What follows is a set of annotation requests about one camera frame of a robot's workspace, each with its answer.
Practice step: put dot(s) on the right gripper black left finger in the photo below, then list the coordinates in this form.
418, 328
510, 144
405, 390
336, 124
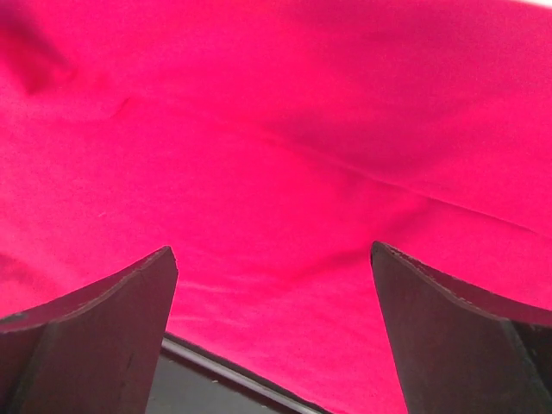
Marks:
93, 350

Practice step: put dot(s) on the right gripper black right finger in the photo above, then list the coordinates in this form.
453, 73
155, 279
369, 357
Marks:
458, 348

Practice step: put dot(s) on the pink t shirt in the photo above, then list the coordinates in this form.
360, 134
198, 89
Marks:
269, 144

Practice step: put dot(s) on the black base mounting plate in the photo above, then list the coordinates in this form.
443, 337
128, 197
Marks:
191, 380

